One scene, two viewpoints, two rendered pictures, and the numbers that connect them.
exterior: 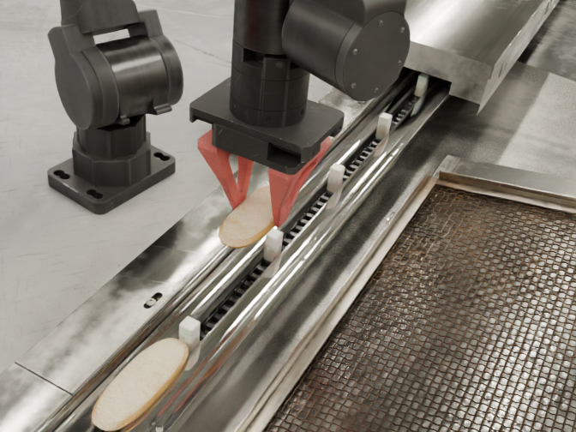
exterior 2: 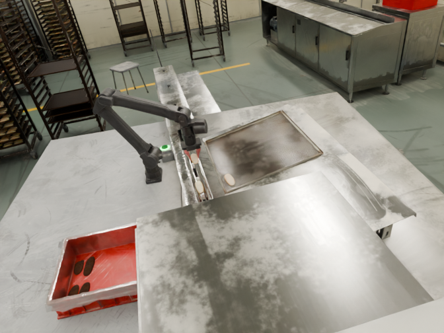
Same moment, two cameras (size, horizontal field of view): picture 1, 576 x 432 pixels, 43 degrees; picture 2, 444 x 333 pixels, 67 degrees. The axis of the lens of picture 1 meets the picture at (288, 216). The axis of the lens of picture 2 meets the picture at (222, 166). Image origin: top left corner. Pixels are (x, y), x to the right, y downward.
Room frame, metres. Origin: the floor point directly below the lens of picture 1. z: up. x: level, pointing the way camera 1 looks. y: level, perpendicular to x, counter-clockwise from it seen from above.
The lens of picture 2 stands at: (-0.85, 0.71, 1.88)
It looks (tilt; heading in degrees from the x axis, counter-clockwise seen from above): 35 degrees down; 328
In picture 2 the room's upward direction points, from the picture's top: 9 degrees counter-clockwise
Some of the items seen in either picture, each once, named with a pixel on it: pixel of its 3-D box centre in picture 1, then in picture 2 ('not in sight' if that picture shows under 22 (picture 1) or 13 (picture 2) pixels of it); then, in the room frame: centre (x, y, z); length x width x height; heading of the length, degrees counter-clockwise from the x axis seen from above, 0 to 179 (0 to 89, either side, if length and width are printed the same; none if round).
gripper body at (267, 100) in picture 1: (269, 86); (189, 139); (0.48, 0.03, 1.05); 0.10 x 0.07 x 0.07; 66
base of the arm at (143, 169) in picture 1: (112, 146); (152, 170); (0.65, 0.20, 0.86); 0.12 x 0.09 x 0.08; 149
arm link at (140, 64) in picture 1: (124, 89); (152, 158); (0.64, 0.18, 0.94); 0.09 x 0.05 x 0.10; 44
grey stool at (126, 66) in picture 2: not in sight; (128, 80); (4.02, -0.99, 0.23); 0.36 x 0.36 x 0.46; 10
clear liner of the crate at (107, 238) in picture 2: not in sight; (121, 262); (0.16, 0.60, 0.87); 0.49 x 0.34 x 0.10; 63
